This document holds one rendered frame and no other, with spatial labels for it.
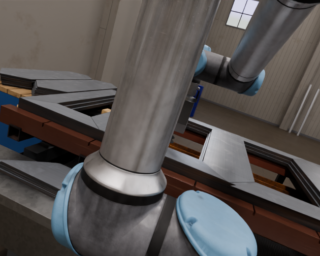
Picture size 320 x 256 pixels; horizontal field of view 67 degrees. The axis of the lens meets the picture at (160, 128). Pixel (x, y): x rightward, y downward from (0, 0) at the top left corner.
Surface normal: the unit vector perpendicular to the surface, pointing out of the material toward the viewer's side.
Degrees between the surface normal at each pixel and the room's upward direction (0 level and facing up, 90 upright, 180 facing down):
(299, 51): 90
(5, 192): 0
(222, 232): 8
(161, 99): 88
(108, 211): 87
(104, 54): 90
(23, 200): 0
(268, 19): 144
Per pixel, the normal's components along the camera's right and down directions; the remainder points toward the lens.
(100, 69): -0.37, 0.15
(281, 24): -0.31, 0.93
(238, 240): 0.43, -0.87
